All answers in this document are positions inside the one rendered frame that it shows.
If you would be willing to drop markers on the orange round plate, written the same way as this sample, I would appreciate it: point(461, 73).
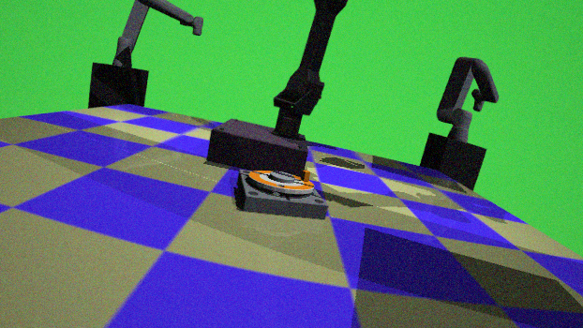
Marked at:
point(300, 186)

